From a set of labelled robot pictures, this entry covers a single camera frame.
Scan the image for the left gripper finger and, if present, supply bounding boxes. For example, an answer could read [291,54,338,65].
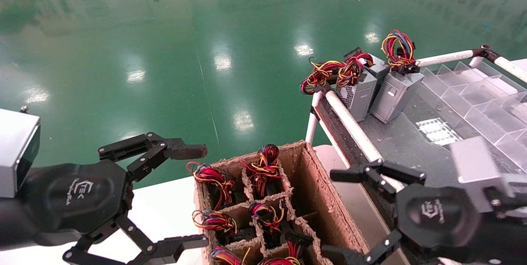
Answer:
[98,132,208,182]
[63,214,209,265]

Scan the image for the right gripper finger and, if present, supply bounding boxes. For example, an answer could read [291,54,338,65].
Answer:
[321,230,403,265]
[329,159,427,202]

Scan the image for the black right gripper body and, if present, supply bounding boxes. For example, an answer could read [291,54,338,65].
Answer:
[394,185,495,254]

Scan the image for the grey power supply colourful wires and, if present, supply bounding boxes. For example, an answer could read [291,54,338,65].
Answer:
[369,30,424,124]

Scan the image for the power supply with wire bundle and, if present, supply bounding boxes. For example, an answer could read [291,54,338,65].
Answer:
[241,144,284,198]
[210,245,252,265]
[259,230,313,265]
[192,209,256,244]
[186,161,237,210]
[248,202,287,249]

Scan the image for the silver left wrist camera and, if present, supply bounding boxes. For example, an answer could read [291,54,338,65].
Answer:
[0,107,41,198]

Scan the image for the grey power supply mesh side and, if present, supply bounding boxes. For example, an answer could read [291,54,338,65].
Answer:
[300,60,378,122]

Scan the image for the dark grey power supply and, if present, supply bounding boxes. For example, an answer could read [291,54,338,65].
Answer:
[338,47,392,105]

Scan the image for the white pipe rack frame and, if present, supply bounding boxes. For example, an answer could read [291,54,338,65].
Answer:
[305,45,527,193]

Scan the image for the white label sheet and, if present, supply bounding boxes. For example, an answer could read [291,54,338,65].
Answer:
[415,118,462,146]

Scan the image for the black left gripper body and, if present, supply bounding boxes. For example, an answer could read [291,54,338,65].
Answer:
[19,160,135,247]

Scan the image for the clear plastic divider tray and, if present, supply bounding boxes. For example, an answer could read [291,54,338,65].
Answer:
[420,60,527,172]

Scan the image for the dark grey felt mat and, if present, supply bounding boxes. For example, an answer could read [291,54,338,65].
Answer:
[317,88,527,265]

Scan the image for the brown cardboard divider box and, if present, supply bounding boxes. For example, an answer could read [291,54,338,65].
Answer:
[194,141,371,265]

